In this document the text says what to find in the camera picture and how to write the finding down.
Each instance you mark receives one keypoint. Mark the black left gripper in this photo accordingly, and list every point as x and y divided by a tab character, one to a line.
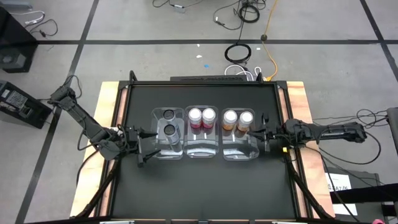
132	138

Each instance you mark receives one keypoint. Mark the black frame corner post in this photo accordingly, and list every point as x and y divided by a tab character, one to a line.
259	76
133	76

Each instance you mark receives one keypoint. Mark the wooden table board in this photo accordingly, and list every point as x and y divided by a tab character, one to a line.
105	90
314	174

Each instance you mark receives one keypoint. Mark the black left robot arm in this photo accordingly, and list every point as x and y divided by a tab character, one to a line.
87	124

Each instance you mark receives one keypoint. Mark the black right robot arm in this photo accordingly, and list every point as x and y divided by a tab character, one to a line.
335	132

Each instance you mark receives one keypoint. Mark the clear plastic bin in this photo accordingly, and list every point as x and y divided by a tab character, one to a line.
202	146
239	149
168	152

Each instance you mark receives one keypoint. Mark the white paper sheet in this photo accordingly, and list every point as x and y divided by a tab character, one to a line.
337	180

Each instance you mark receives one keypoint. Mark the black equipment box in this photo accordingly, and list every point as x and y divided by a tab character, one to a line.
205	78

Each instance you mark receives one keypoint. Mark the grey power adapter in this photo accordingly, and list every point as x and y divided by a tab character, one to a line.
179	7

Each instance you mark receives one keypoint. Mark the black table frame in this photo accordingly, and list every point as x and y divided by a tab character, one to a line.
202	83

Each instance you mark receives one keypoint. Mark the white Celsius drink can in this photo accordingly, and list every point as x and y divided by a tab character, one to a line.
171	132
169	115

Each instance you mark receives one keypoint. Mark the grey post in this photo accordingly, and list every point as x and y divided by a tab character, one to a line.
393	130

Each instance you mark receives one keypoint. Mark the black equipment case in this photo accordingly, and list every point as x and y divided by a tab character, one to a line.
15	46

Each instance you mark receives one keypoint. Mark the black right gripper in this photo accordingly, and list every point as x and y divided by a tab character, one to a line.
275	133

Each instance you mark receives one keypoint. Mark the orange Spindrift can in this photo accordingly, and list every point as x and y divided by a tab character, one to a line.
230	119
245	120

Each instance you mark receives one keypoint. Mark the black round plug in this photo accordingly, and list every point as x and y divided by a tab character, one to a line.
264	37

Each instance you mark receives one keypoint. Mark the pink object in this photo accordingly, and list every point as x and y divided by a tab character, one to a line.
378	221

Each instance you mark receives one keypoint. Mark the black floor box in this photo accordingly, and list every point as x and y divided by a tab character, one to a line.
367	177

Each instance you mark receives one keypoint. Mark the black control box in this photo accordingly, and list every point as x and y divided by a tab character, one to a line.
15	101

